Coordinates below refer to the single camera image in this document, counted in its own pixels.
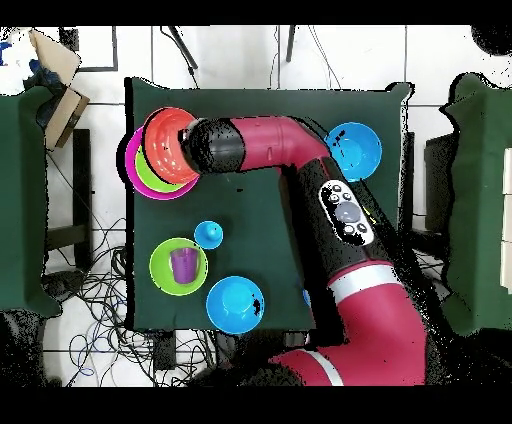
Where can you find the light blue cup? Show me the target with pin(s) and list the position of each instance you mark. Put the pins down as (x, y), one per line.
(208, 235)

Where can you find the pink bowl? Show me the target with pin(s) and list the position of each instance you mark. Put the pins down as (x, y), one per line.
(170, 196)

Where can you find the orange bowl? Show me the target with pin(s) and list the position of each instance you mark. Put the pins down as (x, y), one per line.
(164, 148)

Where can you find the lime green bowl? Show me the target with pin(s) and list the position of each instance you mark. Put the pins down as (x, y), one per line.
(160, 276)
(146, 176)

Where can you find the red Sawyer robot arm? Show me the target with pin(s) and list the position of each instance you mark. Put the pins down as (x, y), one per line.
(272, 144)

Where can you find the purple cup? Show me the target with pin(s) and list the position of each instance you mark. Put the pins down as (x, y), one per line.
(184, 266)

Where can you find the light blue bowl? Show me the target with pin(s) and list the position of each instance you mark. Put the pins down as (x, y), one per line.
(356, 156)
(232, 306)

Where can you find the small dark blue bowl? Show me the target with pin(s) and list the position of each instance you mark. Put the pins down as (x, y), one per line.
(306, 298)

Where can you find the dark green tablecloth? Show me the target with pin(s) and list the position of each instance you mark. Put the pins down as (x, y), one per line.
(240, 100)

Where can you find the black power strip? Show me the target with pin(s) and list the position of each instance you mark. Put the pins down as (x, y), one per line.
(164, 352)

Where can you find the black tripod leg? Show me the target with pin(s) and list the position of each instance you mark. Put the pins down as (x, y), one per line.
(183, 48)
(290, 44)

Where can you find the black bench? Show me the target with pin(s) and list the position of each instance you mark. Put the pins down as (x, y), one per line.
(82, 200)

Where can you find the dark green cloth-covered table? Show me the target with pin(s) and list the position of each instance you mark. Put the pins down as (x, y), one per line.
(480, 200)
(20, 200)

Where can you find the brown cardboard box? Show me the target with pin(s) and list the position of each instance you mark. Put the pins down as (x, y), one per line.
(60, 60)

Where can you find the white box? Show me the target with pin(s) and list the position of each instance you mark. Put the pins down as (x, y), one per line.
(507, 220)

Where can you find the blue cloth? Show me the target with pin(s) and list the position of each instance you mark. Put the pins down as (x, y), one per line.
(44, 76)

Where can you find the black round object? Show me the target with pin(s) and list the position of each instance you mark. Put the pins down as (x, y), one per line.
(494, 38)

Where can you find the black pedestal foot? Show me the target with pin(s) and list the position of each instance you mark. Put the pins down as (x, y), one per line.
(64, 284)

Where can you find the black metal frame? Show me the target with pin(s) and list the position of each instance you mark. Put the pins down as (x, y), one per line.
(115, 48)

